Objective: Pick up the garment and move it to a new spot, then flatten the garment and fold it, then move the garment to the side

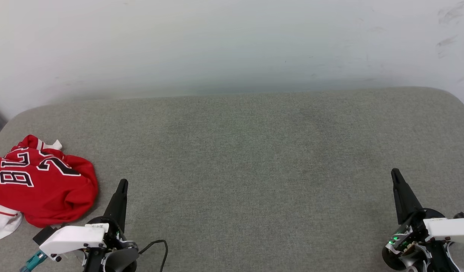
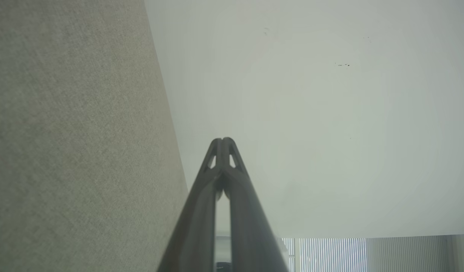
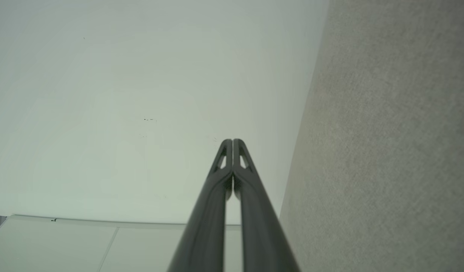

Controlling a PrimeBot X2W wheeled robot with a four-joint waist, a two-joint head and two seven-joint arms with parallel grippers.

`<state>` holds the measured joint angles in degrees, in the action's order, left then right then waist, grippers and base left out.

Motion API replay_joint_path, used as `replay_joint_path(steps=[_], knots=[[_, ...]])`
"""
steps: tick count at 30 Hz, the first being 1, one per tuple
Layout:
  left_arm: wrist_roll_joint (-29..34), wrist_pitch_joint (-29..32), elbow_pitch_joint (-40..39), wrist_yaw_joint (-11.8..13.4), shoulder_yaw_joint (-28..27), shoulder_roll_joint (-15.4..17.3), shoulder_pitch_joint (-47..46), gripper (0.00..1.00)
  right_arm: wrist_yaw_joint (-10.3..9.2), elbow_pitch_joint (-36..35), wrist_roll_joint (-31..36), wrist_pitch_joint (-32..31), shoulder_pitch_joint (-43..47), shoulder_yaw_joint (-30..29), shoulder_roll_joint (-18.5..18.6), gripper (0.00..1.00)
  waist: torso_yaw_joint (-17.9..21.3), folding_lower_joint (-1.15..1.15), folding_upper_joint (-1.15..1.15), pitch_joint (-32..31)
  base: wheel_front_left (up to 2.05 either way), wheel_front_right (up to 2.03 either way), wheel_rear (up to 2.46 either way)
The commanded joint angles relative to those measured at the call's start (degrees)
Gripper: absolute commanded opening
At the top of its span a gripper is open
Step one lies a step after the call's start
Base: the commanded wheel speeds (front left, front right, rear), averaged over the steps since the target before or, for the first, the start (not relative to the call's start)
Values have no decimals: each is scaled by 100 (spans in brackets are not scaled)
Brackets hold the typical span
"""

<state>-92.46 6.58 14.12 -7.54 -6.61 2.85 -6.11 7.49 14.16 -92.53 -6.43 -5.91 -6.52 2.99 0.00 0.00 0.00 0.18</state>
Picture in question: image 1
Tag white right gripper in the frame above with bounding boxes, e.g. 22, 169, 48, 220
382, 168, 464, 272

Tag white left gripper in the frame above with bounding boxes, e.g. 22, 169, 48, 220
39, 179, 139, 272

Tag red white sports jersey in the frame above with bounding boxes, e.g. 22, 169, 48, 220
0, 134, 99, 240

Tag grey fabric sofa seat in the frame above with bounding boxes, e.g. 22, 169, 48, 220
0, 87, 464, 272

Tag thin black cable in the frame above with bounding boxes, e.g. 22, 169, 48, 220
138, 240, 169, 272

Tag teal cable connector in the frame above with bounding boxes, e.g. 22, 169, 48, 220
20, 251, 48, 272

